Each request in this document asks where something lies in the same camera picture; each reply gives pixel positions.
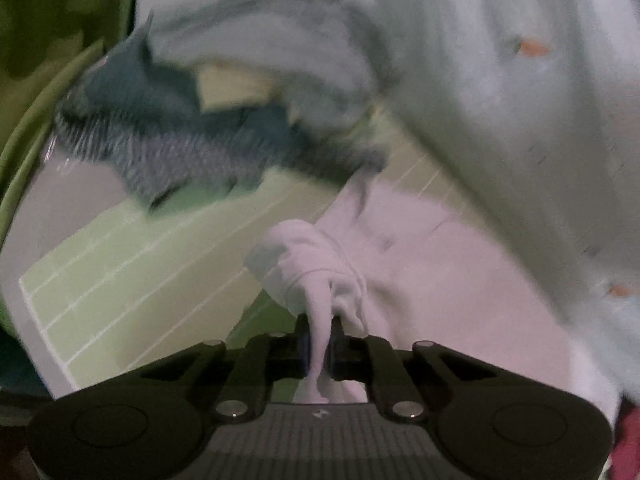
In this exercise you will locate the light blue garment orange marks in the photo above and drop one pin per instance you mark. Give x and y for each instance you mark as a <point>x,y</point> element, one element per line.
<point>505,110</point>

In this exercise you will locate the grey striped garment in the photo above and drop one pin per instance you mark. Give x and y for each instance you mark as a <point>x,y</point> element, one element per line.
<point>165,160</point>

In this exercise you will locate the pale pink garment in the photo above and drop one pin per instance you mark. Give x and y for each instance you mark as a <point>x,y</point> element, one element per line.
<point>425,270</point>

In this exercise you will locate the light green checked sheet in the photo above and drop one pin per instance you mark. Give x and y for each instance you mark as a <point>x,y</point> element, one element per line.
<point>150,260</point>

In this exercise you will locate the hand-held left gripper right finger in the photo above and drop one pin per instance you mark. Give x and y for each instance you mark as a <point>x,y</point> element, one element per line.
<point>333,355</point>

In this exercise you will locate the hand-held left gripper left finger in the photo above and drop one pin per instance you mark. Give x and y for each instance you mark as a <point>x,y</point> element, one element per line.
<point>303,347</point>

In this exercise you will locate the pale grey fuzzy-edged garment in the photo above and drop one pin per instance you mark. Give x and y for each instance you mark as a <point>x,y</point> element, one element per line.
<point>280,45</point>

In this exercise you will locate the dark teal garment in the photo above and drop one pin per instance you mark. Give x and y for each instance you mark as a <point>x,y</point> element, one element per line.
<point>135,85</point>

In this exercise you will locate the red cloth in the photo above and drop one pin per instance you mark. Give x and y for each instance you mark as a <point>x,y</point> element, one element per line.
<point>627,445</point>

